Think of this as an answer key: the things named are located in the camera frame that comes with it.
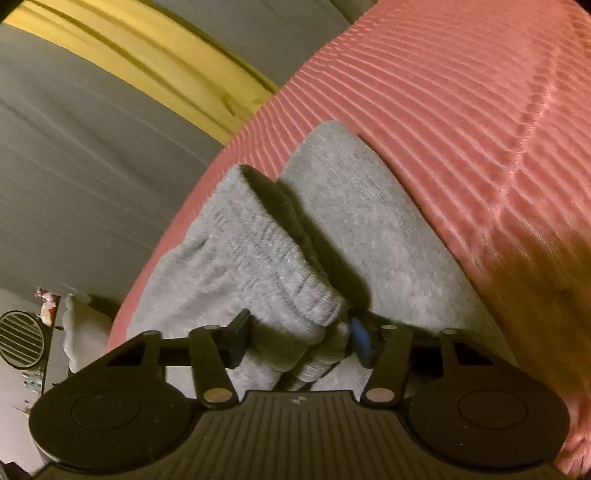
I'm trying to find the grey sweatpants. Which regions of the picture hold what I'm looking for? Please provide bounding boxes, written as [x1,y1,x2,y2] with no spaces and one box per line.
[126,121,514,395]

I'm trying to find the white cloth by bed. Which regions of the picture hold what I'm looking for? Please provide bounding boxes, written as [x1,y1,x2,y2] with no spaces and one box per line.
[62,295,112,373]

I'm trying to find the small pink figurine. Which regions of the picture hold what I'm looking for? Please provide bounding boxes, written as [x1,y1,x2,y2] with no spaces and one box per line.
[35,288,60,327]

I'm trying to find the round black slatted fan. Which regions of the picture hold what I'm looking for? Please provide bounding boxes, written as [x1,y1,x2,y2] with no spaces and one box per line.
[0,310,47,370]

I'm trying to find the grey curtain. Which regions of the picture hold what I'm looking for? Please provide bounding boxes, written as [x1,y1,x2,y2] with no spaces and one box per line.
[1,1,370,302]

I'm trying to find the pink ribbed bedspread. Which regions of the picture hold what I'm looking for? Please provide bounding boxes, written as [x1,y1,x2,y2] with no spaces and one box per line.
[108,1,590,477]

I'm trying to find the yellow wooden post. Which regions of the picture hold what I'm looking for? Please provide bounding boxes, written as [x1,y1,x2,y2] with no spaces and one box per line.
[6,1,277,144]

